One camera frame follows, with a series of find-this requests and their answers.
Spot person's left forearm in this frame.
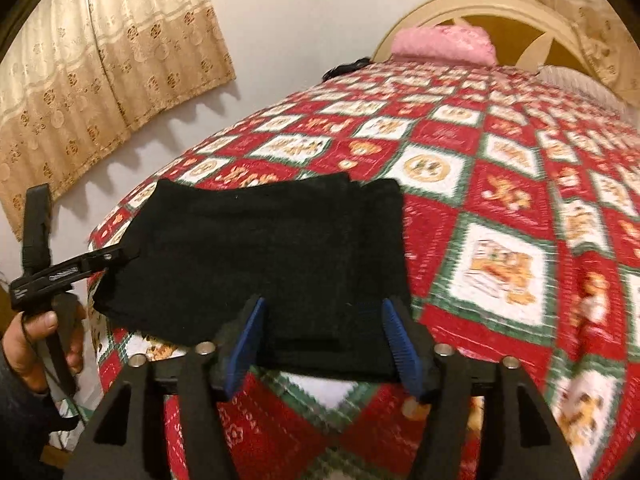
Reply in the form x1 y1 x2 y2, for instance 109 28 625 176
0 345 81 480

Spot dark cloth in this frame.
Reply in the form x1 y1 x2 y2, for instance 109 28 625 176
321 57 372 82

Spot striped pillow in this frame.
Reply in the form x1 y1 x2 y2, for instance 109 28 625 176
537 64 640 136

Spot cream wooden bed headboard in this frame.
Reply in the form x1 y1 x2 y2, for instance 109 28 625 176
372 0 636 106

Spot pink pillow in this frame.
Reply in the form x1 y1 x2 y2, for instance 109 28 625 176
390 24 498 67

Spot person's left hand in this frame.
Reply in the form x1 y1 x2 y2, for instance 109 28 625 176
2 304 87 393

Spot black pants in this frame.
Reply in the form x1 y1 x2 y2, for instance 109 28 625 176
92 172 414 384

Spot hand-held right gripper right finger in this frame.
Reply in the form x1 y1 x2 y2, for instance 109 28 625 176
380 296 584 480

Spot red bear-print quilt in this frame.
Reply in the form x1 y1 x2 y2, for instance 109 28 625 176
87 57 640 480

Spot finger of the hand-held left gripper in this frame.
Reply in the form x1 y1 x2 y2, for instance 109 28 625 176
85 245 142 276

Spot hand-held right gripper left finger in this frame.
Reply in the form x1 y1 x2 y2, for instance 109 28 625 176
62 296 268 480

